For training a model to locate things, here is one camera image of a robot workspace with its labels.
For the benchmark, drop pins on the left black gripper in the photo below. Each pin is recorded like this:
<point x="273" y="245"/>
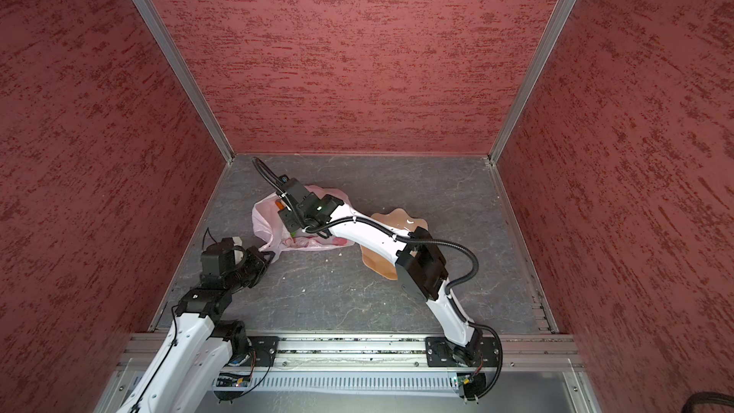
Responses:
<point x="258" y="257"/>

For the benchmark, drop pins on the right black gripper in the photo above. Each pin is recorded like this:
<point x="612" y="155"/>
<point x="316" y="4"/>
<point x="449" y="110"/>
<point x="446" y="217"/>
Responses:
<point x="289" y="214"/>

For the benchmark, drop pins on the pink plastic bag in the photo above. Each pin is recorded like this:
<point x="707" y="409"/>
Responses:
<point x="268" y="227"/>

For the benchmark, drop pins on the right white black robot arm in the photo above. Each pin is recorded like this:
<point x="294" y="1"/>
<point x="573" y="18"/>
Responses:
<point x="420" y="264"/>

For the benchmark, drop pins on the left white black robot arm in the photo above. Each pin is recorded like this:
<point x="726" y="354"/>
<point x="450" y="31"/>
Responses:
<point x="201" y="348"/>

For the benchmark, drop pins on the left small circuit board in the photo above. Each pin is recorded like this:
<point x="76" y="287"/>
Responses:
<point x="233" y="380"/>

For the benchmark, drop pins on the small circuit board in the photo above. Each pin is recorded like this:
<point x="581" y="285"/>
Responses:
<point x="233" y="380"/>
<point x="471" y="386"/>

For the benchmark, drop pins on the right small circuit board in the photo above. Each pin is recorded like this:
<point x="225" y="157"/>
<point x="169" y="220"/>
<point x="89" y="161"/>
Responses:
<point x="471" y="386"/>

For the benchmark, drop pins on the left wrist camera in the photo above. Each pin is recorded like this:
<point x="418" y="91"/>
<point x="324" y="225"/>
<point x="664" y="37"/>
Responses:
<point x="232" y="243"/>

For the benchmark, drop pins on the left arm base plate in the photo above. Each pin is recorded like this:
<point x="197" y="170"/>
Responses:
<point x="263" y="351"/>

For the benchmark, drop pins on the white slotted cable duct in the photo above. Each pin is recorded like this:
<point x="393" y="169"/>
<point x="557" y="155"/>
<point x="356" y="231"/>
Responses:
<point x="421" y="383"/>

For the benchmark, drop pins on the left aluminium corner post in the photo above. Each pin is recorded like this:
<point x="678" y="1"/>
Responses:
<point x="175" y="60"/>

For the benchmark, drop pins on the aluminium corner post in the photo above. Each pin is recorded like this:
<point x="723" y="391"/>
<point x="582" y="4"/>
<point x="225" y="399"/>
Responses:
<point x="175" y="60"/>
<point x="555" y="25"/>

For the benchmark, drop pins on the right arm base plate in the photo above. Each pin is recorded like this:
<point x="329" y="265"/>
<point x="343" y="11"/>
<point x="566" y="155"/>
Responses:
<point x="480" y="351"/>

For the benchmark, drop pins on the aluminium front rail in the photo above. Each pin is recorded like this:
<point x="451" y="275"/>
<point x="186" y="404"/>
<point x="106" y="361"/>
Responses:
<point x="406" y="352"/>

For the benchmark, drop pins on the right aluminium corner post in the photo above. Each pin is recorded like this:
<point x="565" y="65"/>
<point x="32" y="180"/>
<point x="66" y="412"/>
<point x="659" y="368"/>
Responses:
<point x="555" y="25"/>

